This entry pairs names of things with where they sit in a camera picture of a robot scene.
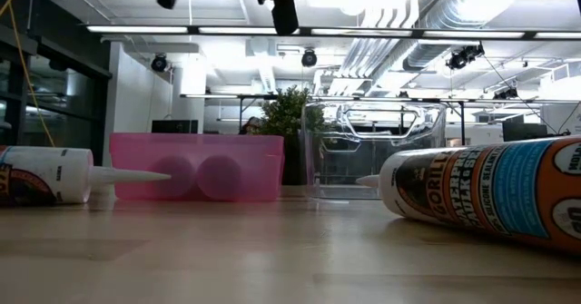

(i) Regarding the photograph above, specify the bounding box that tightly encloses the blue white silicone tube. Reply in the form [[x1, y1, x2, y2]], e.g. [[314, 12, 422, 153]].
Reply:
[[196, 154, 244, 201], [149, 155, 198, 201]]

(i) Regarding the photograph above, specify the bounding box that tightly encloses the orange Gorilla sealant tube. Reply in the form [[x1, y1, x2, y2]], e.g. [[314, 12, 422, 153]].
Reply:
[[0, 144, 172, 207], [356, 135, 581, 256]]

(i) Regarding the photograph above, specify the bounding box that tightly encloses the green potted plant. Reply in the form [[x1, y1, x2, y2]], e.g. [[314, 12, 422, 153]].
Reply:
[[251, 84, 326, 137]]

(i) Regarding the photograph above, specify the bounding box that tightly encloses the black-legged background table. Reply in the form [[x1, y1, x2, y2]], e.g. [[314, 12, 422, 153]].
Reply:
[[447, 97, 468, 147], [237, 93, 279, 135]]

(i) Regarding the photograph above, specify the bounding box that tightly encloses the person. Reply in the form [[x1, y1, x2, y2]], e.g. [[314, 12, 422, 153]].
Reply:
[[239, 116, 262, 136]]

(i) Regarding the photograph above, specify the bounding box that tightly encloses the black background monitor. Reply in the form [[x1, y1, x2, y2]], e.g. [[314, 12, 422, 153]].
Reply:
[[502, 115, 548, 142], [151, 119, 200, 135]]

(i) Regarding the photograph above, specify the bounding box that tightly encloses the dark plant pot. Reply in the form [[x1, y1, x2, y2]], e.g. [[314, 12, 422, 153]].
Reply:
[[281, 134, 304, 186]]

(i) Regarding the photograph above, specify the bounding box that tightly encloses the black framed glass partition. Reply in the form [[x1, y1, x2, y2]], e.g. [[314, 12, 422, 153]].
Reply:
[[0, 0, 113, 169]]

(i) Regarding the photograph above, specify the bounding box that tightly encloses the pink translucent plastic bin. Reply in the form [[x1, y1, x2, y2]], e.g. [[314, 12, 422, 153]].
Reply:
[[109, 132, 286, 202]]

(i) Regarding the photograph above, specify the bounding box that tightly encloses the black round ceiling camera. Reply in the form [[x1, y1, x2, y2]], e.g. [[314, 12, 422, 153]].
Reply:
[[300, 48, 319, 68], [150, 53, 169, 74]]

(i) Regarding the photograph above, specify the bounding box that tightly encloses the silver ceiling air duct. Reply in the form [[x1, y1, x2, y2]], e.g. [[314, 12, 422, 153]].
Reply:
[[401, 0, 505, 72]]

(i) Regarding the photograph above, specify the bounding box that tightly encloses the clear plastic bin with handle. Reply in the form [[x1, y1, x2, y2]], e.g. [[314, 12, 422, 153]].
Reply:
[[300, 100, 448, 201]]

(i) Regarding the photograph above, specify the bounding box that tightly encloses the yellow hanging cable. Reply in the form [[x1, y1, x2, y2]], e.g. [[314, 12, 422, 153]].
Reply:
[[0, 0, 55, 148]]

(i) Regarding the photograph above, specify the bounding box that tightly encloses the black ceiling camera cluster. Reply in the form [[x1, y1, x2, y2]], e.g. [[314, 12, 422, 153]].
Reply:
[[493, 87, 520, 101], [446, 43, 486, 72]]

